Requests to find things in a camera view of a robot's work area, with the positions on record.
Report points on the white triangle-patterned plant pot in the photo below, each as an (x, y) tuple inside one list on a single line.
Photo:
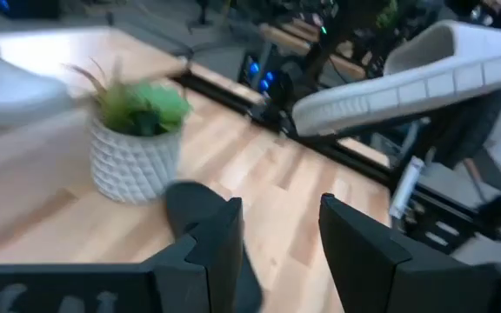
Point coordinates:
[(133, 165)]

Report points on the grey slide sandal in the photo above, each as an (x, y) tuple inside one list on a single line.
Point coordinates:
[(11, 91), (407, 91)]

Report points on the black device blue lights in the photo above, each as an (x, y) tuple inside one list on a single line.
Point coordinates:
[(268, 84)]

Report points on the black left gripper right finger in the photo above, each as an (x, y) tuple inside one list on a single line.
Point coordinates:
[(372, 278)]

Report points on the green artificial plant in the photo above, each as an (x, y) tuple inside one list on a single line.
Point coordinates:
[(146, 106)]

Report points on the silver frame bracket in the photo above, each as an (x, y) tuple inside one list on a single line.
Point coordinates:
[(405, 187)]

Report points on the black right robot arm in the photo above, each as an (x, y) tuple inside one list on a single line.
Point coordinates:
[(472, 130)]

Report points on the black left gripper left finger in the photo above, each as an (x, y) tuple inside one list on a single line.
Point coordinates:
[(198, 278)]

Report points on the black aluminium rig frame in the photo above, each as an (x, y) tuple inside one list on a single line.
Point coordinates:
[(342, 150)]

